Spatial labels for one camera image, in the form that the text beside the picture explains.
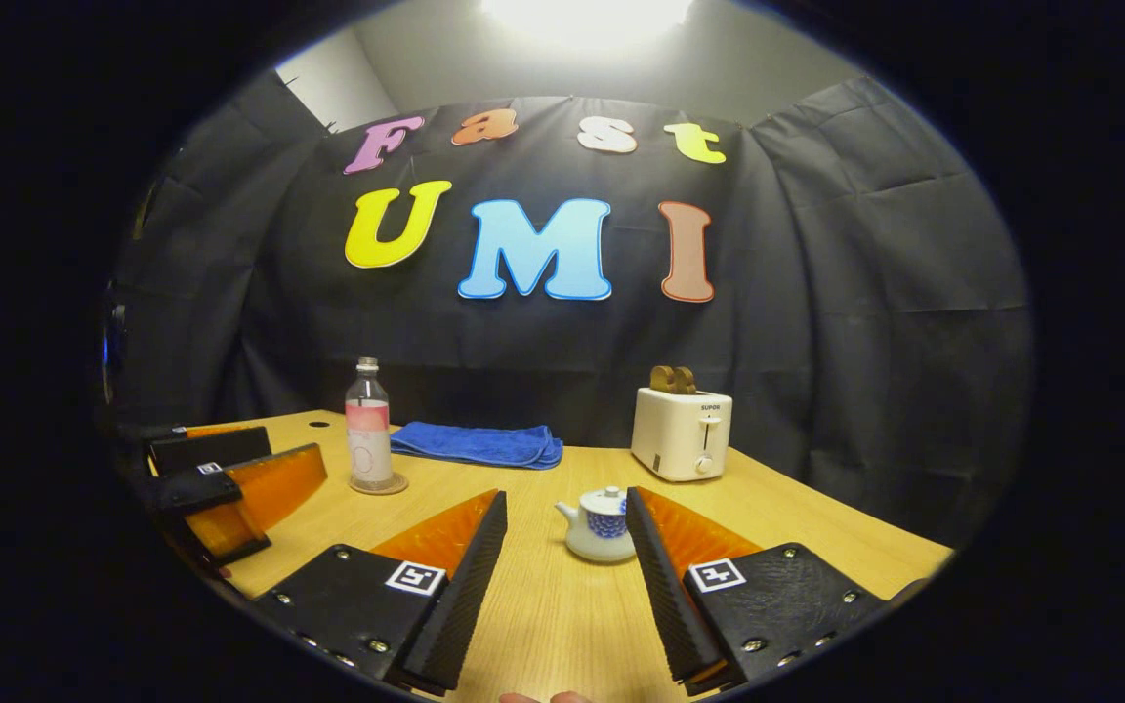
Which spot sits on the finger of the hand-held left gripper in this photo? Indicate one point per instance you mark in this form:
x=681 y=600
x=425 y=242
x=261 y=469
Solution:
x=211 y=451
x=182 y=488

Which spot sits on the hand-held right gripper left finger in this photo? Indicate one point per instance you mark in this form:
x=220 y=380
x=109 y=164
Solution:
x=465 y=596

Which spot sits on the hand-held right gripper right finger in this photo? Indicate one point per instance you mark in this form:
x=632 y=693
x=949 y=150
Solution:
x=665 y=596

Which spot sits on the white blue-flowered teacup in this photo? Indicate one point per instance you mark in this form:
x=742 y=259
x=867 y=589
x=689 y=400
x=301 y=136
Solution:
x=592 y=542

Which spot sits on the round brown coaster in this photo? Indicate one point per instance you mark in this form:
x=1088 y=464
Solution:
x=398 y=484

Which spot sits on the clear plastic water bottle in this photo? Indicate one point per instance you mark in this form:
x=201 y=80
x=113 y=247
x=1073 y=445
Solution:
x=369 y=439

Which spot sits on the blue folded towel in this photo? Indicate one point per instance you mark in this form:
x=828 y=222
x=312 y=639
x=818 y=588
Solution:
x=479 y=444

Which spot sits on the white toaster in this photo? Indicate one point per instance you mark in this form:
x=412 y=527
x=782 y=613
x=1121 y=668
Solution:
x=680 y=434

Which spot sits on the black backdrop cloth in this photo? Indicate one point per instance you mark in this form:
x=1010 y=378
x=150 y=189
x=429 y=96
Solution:
x=816 y=342

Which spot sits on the ceiling light panel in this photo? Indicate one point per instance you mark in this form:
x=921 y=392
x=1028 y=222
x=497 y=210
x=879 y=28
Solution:
x=587 y=15

